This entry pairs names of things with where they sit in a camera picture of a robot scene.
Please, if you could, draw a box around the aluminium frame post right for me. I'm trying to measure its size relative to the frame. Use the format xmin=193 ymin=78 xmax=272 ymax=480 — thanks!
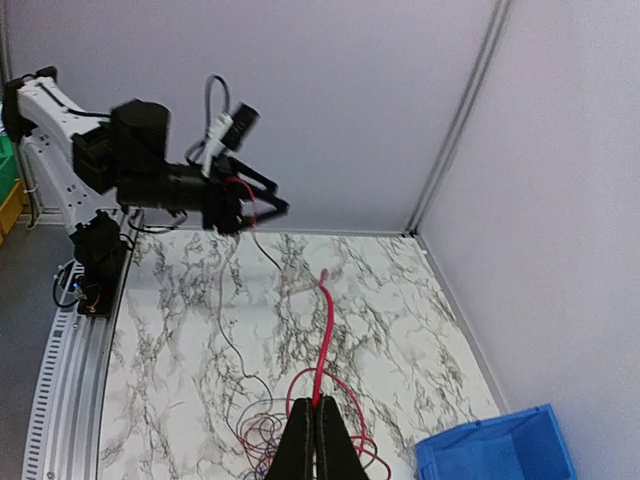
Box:
xmin=402 ymin=0 xmax=514 ymax=236

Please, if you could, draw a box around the red cable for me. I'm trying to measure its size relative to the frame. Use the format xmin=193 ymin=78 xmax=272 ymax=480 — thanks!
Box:
xmin=239 ymin=177 xmax=394 ymax=480

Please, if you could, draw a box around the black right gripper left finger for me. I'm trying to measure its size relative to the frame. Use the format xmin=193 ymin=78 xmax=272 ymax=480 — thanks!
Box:
xmin=265 ymin=398 xmax=315 ymax=480

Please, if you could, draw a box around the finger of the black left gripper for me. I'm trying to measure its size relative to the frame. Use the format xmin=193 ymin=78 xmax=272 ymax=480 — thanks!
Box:
xmin=228 ymin=157 xmax=278 ymax=193
xmin=234 ymin=197 xmax=289 ymax=230

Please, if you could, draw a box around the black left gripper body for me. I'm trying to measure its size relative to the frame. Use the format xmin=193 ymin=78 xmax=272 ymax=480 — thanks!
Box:
xmin=201 ymin=169 xmax=250 ymax=233

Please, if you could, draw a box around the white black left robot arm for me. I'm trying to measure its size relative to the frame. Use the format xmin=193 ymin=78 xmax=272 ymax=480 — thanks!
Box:
xmin=2 ymin=66 xmax=289 ymax=235

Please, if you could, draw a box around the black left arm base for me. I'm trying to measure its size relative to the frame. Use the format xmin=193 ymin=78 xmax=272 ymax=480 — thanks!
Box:
xmin=52 ymin=210 xmax=135 ymax=318

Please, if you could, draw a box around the yellow storage bin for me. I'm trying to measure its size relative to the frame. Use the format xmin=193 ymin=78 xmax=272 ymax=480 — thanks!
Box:
xmin=0 ymin=180 xmax=29 ymax=235

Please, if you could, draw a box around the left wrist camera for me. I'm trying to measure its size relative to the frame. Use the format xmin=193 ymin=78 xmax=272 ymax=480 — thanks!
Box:
xmin=201 ymin=103 xmax=260 ymax=178

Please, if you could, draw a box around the aluminium front rail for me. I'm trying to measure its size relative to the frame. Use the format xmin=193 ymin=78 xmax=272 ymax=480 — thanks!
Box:
xmin=19 ymin=214 xmax=146 ymax=480

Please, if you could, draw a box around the blue plastic bin left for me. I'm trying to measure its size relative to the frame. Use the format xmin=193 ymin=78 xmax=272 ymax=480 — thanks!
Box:
xmin=415 ymin=404 xmax=577 ymax=480

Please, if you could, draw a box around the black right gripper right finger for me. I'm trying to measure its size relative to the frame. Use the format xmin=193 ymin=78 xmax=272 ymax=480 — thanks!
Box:
xmin=315 ymin=396 xmax=369 ymax=480

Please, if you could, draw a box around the green storage bin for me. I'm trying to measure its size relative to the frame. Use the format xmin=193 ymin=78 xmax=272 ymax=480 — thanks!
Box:
xmin=0 ymin=136 xmax=20 ymax=204

